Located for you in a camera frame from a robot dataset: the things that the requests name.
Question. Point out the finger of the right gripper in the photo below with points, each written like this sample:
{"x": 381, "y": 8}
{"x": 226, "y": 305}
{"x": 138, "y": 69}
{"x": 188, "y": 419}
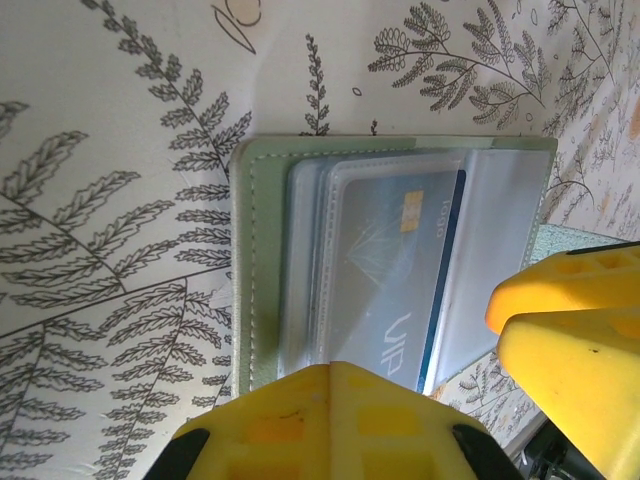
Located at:
{"x": 590, "y": 380}
{"x": 575, "y": 285}

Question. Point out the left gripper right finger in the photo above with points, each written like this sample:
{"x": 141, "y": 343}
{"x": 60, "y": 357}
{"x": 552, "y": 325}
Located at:
{"x": 400, "y": 440}

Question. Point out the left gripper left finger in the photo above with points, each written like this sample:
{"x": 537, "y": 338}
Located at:
{"x": 270, "y": 440}

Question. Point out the green card holder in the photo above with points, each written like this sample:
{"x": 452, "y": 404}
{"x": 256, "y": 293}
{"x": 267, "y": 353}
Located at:
{"x": 265, "y": 250}

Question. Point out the blue VIP credit card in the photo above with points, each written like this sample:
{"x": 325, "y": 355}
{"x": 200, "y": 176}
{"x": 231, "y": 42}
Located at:
{"x": 390, "y": 280}

